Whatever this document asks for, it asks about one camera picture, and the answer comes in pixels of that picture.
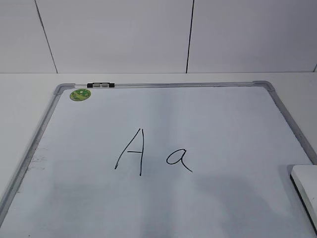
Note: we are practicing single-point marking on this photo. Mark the white eraser with black felt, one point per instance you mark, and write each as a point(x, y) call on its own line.
point(304, 179)

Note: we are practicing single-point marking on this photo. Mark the round green magnet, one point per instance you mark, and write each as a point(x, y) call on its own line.
point(80, 95)

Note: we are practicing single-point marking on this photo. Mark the white board with grey frame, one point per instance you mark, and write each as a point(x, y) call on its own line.
point(180, 160)

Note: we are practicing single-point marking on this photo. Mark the black and grey frame clip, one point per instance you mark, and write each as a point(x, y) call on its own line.
point(101, 85)

